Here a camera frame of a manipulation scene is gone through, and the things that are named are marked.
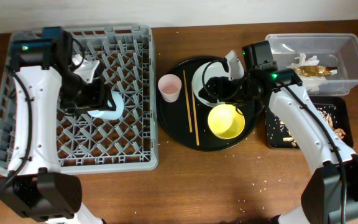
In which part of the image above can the yellow bowl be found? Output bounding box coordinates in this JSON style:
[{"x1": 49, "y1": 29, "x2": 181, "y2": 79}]
[{"x1": 208, "y1": 104, "x2": 246, "y2": 140}]

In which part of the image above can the blue plastic cup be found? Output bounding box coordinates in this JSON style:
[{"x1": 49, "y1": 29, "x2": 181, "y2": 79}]
[{"x1": 87, "y1": 90, "x2": 124, "y2": 120}]

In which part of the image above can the pink plastic cup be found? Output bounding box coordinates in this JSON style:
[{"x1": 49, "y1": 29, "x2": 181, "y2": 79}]
[{"x1": 158, "y1": 74, "x2": 182, "y2": 103}]

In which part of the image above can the peanut shells and rice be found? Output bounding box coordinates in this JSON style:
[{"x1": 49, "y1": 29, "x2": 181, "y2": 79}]
[{"x1": 265, "y1": 105, "x2": 354, "y2": 149}]

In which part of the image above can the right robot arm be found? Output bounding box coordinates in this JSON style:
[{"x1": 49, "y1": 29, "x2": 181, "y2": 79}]
[{"x1": 193, "y1": 41, "x2": 358, "y2": 223}]

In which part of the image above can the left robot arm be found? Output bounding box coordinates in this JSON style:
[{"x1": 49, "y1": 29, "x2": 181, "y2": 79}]
[{"x1": 0, "y1": 27, "x2": 124, "y2": 223}]

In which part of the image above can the grey dishwasher rack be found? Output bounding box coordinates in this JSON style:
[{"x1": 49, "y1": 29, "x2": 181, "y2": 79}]
[{"x1": 0, "y1": 26, "x2": 158, "y2": 176}]

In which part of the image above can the grey round plate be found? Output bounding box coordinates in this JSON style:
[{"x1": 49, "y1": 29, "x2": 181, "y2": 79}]
[{"x1": 191, "y1": 61, "x2": 229, "y2": 108}]

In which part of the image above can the round black tray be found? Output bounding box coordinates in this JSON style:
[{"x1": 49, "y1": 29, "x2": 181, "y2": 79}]
[{"x1": 156, "y1": 56, "x2": 262, "y2": 152}]

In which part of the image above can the left wooden chopstick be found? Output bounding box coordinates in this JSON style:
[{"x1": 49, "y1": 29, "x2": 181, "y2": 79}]
[{"x1": 183, "y1": 71, "x2": 193, "y2": 133}]

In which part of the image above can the wooden chopstick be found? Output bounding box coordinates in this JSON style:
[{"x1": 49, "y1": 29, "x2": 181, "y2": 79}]
[
  {"x1": 183, "y1": 71, "x2": 193, "y2": 133},
  {"x1": 191, "y1": 87, "x2": 200, "y2": 146}
]

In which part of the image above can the right wooden chopstick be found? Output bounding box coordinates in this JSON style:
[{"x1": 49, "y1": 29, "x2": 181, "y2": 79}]
[{"x1": 191, "y1": 87, "x2": 200, "y2": 146}]

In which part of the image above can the crumpled white tissue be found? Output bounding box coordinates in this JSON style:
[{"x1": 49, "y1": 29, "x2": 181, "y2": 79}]
[{"x1": 287, "y1": 54, "x2": 332, "y2": 92}]

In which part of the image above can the gold foil wrapper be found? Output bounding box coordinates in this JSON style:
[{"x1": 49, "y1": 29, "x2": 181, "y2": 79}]
[{"x1": 293, "y1": 65, "x2": 337, "y2": 77}]

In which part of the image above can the rectangular black tray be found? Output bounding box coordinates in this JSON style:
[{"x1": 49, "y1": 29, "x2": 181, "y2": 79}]
[{"x1": 265, "y1": 96, "x2": 354, "y2": 149}]

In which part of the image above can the clear plastic bin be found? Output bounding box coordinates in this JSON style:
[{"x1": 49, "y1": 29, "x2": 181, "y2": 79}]
[{"x1": 265, "y1": 33, "x2": 358, "y2": 96}]

